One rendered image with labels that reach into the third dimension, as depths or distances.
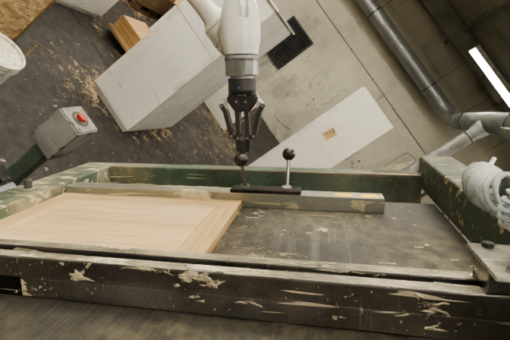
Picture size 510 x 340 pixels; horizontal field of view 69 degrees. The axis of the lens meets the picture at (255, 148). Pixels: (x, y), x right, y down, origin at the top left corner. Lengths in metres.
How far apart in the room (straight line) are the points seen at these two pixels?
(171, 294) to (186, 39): 2.84
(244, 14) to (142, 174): 0.73
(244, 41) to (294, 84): 7.99
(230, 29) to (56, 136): 0.81
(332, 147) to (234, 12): 3.59
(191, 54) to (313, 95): 5.90
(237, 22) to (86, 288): 0.67
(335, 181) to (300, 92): 7.70
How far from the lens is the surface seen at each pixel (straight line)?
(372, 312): 0.58
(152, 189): 1.14
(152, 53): 3.42
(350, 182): 1.26
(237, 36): 0.97
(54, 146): 1.52
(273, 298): 0.57
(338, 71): 8.89
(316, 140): 4.46
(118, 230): 0.93
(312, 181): 1.26
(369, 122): 4.44
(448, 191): 1.05
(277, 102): 8.99
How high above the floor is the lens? 1.73
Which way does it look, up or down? 15 degrees down
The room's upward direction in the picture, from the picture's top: 55 degrees clockwise
